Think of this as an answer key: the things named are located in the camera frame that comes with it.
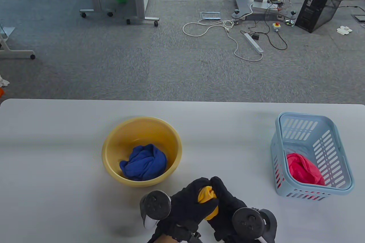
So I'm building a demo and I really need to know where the person's left hand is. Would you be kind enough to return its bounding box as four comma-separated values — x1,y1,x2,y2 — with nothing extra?
155,177,218,236

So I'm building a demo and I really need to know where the blue square towel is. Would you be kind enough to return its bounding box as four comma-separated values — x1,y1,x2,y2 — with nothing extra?
119,144,168,181

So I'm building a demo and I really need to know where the black cable with adapter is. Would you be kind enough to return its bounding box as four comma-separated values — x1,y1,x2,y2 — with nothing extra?
240,21,288,50

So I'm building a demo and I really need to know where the yellow plastic basin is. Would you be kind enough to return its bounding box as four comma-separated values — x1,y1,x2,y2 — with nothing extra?
102,117,182,187

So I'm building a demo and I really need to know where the person's right hand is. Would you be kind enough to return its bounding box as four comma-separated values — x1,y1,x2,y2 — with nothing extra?
207,176,248,242

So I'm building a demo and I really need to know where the person's left forearm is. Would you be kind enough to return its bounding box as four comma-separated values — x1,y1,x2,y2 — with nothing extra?
155,234,175,243

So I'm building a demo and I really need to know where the yellow square towel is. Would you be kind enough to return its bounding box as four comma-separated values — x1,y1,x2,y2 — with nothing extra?
198,186,219,220

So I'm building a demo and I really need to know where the pink square towel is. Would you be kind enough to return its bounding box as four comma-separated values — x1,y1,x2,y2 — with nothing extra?
286,153,326,186

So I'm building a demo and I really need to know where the black and white hand controller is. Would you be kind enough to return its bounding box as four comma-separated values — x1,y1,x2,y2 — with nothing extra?
232,207,277,243
140,190,171,229

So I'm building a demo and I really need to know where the whiteboard on rolling stand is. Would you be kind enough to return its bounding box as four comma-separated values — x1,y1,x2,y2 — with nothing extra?
0,26,36,60

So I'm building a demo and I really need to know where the light blue plastic basket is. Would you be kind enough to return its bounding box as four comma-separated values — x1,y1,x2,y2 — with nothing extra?
270,112,355,201

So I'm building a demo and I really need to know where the black computer tower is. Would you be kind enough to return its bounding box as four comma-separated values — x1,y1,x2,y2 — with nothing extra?
295,0,354,33

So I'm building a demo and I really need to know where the white power strip with cable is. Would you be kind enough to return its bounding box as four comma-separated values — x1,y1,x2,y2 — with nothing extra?
182,4,264,62

